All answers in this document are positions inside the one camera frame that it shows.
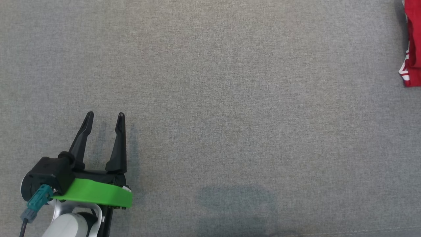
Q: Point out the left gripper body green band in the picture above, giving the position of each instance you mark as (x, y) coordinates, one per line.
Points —
(95, 194)

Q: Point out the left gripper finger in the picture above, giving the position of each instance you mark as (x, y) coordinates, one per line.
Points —
(119, 154)
(80, 144)

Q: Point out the red and white shirt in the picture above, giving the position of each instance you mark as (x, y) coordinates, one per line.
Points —
(415, 39)

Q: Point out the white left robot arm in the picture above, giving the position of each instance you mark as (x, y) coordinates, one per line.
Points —
(69, 225)

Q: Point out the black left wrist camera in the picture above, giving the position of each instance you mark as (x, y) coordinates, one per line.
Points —
(49, 171)

